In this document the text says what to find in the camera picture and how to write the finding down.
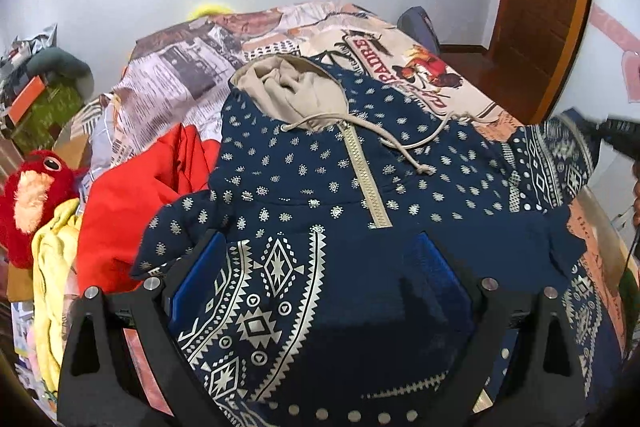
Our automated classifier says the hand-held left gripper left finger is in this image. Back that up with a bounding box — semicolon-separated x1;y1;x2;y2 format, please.
57;229;231;427

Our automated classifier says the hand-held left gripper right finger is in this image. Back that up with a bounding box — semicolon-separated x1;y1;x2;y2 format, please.
404;231;591;427

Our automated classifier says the navy patterned hoodie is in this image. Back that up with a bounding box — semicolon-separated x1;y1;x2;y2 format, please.
131;54;631;427

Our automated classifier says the red garment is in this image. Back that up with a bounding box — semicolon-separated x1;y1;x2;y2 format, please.
77;124;222;297

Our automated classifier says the brown wooden door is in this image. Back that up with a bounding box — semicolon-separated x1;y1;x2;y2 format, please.
440;0;599;126

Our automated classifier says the yellow garment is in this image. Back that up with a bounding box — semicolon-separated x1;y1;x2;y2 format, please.
31;197;85;395

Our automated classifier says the red plush toy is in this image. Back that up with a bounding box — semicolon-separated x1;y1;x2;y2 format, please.
0;149;90;271

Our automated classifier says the newspaper print bedsheet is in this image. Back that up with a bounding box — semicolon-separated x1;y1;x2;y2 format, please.
10;2;640;427

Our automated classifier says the green patterned box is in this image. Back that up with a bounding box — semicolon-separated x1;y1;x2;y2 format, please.
12;82;85;154

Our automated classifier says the dark blue bag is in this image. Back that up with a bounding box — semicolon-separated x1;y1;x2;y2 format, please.
397;6;442;56

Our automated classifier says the orange box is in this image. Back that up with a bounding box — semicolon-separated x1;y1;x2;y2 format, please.
4;75;47;128

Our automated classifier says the grey cushion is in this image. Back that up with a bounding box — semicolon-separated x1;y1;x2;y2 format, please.
27;47;95;94

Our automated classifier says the yellow cloth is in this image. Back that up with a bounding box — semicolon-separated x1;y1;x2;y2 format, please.
187;2;236;20

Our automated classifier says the silver patterned bag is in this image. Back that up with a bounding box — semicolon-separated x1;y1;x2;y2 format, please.
0;24;59;75

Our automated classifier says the pink wall decoration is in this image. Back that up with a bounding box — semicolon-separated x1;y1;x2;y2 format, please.
589;4;640;100

